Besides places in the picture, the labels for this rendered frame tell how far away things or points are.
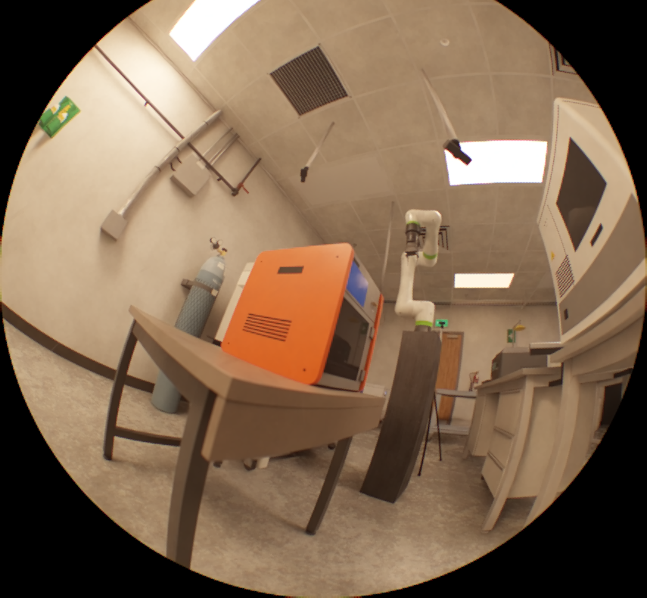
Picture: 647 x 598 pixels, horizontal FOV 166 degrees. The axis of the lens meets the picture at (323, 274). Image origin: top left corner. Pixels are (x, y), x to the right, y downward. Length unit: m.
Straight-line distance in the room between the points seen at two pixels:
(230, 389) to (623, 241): 0.72
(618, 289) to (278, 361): 0.87
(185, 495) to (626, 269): 0.89
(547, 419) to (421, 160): 2.33
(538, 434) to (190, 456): 1.42
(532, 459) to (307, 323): 1.35
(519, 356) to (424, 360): 0.99
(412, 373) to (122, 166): 2.69
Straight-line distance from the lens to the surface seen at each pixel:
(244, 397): 0.29
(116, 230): 1.93
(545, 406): 1.44
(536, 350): 1.17
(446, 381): 5.00
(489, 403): 2.43
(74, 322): 2.07
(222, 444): 0.31
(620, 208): 0.61
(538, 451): 1.47
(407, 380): 1.46
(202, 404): 0.37
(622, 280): 0.61
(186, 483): 0.44
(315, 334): 0.59
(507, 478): 1.35
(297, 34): 2.20
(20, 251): 2.18
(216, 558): 0.93
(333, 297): 0.60
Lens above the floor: 0.74
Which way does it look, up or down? 25 degrees up
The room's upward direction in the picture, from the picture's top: 17 degrees clockwise
